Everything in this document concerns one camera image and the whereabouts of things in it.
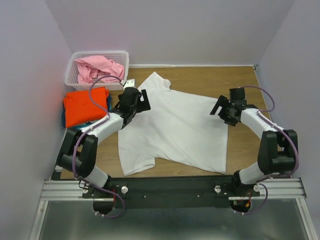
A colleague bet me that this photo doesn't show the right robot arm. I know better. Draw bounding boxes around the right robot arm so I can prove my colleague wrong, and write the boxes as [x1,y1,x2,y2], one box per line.
[210,87,300,196]

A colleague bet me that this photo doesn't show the pink t shirt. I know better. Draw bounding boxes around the pink t shirt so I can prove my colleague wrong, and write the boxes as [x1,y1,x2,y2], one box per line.
[74,55,125,84]

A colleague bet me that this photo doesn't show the folded blue t shirt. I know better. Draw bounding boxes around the folded blue t shirt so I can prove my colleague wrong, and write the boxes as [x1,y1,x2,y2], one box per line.
[61,89,113,127]

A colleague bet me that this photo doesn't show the white plastic laundry basket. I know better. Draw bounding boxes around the white plastic laundry basket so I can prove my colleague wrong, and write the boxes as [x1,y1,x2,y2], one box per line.
[64,50,129,91]

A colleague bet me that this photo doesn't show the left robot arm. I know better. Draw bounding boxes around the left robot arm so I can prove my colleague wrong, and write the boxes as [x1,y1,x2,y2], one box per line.
[56,87,151,198]

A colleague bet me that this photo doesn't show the white t shirt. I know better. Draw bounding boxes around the white t shirt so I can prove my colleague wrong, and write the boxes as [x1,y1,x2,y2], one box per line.
[118,72,228,176]

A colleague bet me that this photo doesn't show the folded orange t shirt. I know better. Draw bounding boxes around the folded orange t shirt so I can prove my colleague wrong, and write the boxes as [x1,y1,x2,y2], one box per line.
[62,86,110,129]

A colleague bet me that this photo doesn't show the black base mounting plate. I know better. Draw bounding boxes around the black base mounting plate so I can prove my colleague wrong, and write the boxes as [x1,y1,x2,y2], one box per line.
[82,175,260,209]

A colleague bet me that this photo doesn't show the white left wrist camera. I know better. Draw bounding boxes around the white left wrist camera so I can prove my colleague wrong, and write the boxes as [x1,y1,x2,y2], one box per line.
[123,78,136,89]

